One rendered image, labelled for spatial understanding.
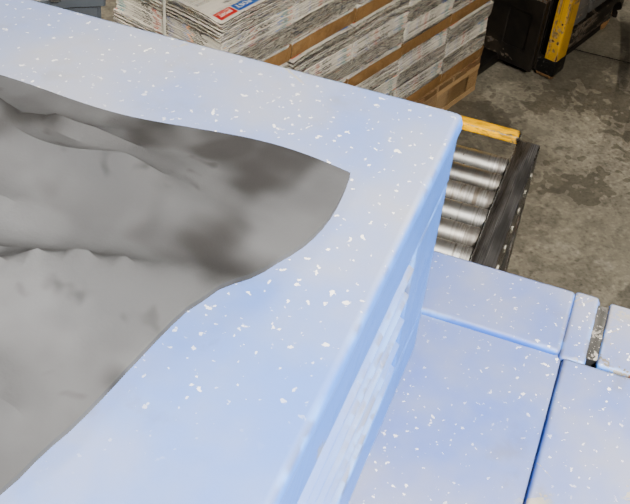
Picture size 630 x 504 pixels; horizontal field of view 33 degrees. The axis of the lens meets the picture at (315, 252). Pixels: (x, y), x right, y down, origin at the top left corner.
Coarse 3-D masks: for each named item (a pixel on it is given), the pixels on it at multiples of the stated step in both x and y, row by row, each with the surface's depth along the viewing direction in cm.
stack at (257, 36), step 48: (144, 0) 271; (192, 0) 264; (240, 0) 266; (288, 0) 276; (336, 0) 295; (432, 0) 342; (240, 48) 268; (336, 48) 306; (384, 48) 330; (432, 48) 357; (432, 96) 374
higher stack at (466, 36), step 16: (464, 0) 361; (480, 16) 376; (448, 32) 362; (464, 32) 373; (480, 32) 383; (448, 48) 368; (464, 48) 378; (448, 64) 373; (448, 80) 379; (464, 80) 391; (448, 96) 386; (464, 96) 397
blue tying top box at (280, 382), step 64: (0, 0) 70; (0, 64) 64; (64, 64) 64; (128, 64) 65; (192, 64) 66; (256, 64) 66; (256, 128) 61; (320, 128) 62; (384, 128) 62; (448, 128) 63; (384, 192) 57; (320, 256) 53; (384, 256) 53; (192, 320) 49; (256, 320) 49; (320, 320) 50; (384, 320) 59; (128, 384) 46; (192, 384) 46; (256, 384) 46; (320, 384) 46; (384, 384) 67; (64, 448) 43; (128, 448) 43; (192, 448) 43; (256, 448) 44; (320, 448) 49
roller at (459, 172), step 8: (456, 168) 225; (464, 168) 224; (472, 168) 225; (456, 176) 224; (464, 176) 224; (472, 176) 224; (480, 176) 223; (488, 176) 223; (496, 176) 223; (472, 184) 224; (480, 184) 223; (488, 184) 223; (496, 184) 222; (496, 192) 223
